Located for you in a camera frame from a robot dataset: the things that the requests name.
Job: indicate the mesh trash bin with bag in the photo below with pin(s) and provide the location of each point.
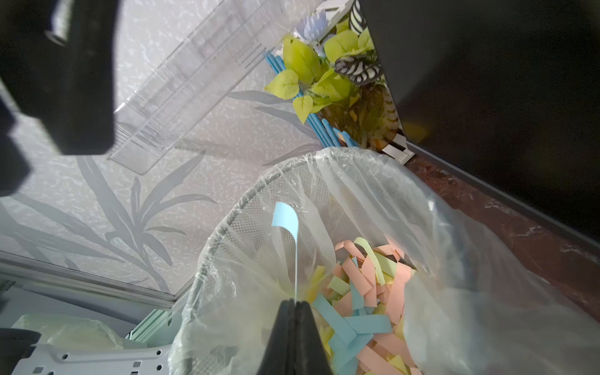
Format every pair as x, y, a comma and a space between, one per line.
398, 281

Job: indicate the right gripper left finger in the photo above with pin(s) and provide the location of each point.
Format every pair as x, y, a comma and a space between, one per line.
279, 356

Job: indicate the black computer monitor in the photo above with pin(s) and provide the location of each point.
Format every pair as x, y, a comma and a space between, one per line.
506, 92

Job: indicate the clear plastic tray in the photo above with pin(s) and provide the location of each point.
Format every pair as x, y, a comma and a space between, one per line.
210, 62

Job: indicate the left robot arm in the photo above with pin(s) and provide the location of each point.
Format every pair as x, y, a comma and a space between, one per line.
66, 83

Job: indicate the blue white picket planter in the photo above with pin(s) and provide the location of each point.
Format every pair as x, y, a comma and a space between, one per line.
337, 122

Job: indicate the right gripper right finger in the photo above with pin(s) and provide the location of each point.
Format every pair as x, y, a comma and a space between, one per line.
309, 354

